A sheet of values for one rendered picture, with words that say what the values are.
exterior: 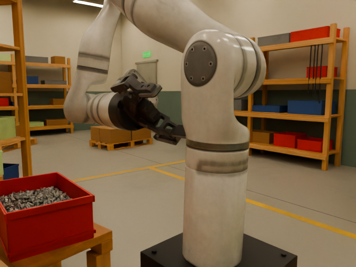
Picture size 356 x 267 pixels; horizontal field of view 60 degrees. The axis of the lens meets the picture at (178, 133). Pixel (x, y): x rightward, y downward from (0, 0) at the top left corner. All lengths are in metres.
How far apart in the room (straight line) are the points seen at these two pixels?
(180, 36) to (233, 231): 0.31
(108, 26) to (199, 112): 0.38
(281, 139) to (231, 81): 5.28
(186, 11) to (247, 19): 6.45
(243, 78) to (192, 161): 0.13
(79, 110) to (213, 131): 0.38
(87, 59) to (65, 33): 9.72
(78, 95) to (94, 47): 0.11
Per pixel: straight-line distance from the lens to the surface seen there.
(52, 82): 9.56
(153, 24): 0.54
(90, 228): 0.89
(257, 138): 6.00
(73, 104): 0.71
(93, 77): 0.71
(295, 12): 6.34
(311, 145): 5.40
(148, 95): 0.46
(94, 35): 0.72
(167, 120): 0.54
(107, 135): 6.65
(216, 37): 0.41
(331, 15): 6.00
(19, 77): 3.62
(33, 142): 7.93
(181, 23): 0.52
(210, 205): 0.43
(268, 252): 0.54
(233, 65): 0.40
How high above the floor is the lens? 1.19
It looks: 7 degrees down
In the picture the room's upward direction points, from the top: straight up
